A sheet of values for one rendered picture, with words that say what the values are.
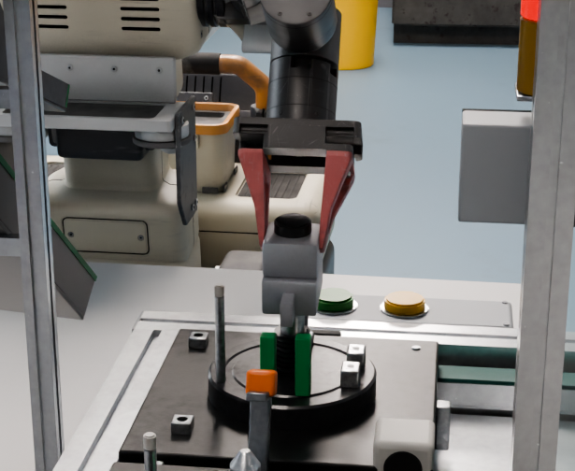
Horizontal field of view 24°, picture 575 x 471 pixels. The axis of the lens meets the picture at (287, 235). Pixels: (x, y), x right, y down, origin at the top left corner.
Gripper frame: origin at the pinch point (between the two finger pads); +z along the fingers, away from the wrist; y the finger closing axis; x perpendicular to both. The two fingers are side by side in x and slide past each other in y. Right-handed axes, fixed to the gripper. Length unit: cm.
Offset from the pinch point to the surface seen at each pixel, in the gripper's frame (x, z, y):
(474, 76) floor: 521, -218, 35
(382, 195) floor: 359, -108, -3
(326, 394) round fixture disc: 3.4, 11.8, 3.2
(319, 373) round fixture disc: 6.4, 9.7, 2.3
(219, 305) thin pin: 0.3, 5.5, -5.5
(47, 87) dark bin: -2.3, -11.4, -20.8
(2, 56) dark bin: -10.3, -10.8, -22.2
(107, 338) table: 42.2, 1.6, -23.8
